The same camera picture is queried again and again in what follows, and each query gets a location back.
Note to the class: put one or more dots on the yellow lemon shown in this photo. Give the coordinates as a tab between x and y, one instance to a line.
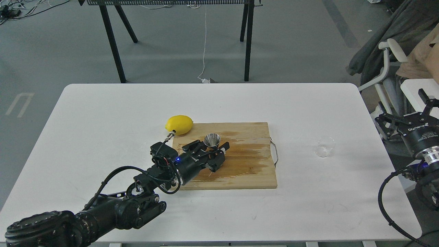
180	124

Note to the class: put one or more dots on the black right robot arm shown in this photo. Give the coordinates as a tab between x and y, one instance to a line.
425	175

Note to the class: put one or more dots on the black metal frame table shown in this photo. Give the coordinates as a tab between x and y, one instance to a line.
175	31

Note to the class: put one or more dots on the white office chair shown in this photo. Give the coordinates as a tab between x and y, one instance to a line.
397	97

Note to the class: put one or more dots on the clear glass cup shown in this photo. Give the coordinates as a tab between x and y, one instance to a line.
325	146

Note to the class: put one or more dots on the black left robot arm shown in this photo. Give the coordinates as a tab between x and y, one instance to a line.
134	208

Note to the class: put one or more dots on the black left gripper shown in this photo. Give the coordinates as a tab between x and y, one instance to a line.
199	156

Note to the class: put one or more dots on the wooden cutting board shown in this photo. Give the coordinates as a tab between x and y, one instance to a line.
248	161

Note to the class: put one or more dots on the grey jacket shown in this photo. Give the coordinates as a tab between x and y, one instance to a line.
408	25

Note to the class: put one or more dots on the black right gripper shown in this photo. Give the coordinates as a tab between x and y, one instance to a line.
420	135

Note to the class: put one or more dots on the steel jigger measuring cup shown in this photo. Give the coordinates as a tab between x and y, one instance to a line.
212	140

